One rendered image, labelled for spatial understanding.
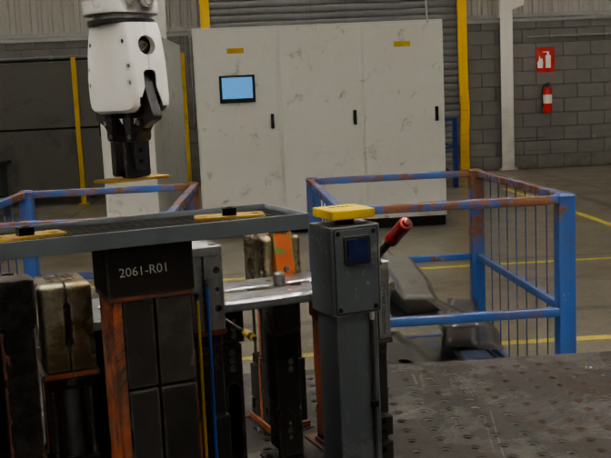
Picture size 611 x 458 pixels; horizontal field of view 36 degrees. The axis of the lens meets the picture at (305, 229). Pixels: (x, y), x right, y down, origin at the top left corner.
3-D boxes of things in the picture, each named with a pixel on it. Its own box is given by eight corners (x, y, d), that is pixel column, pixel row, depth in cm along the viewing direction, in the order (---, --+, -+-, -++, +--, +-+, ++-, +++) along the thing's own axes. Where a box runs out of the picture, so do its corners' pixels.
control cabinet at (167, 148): (145, 214, 1144) (132, 8, 1110) (190, 211, 1144) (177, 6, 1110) (105, 243, 906) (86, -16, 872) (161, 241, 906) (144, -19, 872)
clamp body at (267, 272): (289, 407, 184) (280, 225, 179) (320, 431, 171) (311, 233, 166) (238, 417, 180) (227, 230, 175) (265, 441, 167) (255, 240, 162)
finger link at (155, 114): (170, 95, 101) (154, 135, 104) (137, 52, 105) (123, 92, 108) (161, 96, 100) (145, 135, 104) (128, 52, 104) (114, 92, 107)
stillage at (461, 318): (314, 381, 434) (305, 176, 421) (484, 370, 440) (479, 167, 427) (346, 486, 316) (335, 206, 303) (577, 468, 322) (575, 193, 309)
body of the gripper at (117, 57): (174, 9, 104) (180, 111, 106) (124, 17, 111) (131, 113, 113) (115, 6, 99) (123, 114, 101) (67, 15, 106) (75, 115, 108)
